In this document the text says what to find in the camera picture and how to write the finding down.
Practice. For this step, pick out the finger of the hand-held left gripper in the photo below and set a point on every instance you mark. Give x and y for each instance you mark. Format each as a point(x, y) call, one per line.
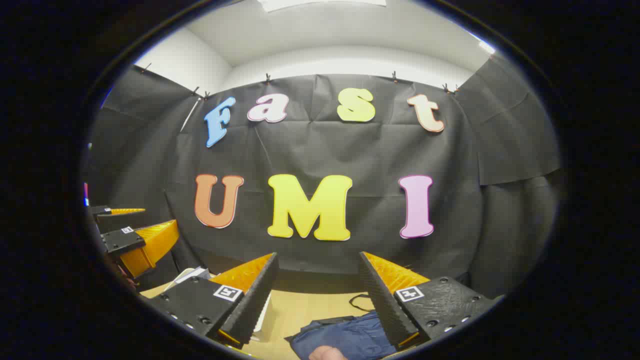
point(100, 211)
point(120, 241)

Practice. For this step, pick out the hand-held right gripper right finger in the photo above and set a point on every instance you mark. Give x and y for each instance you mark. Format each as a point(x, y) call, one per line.
point(380, 300)

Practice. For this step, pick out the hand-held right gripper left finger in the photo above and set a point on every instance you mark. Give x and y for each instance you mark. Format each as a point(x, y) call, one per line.
point(257, 300)

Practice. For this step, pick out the blue schoolbag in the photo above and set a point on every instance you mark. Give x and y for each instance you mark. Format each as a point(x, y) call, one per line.
point(345, 335)

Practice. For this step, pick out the black backdrop cloth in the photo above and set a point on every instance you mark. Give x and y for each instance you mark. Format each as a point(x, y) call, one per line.
point(350, 150)

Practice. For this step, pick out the ceiling light panel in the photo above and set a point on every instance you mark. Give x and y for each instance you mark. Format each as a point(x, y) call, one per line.
point(320, 4)

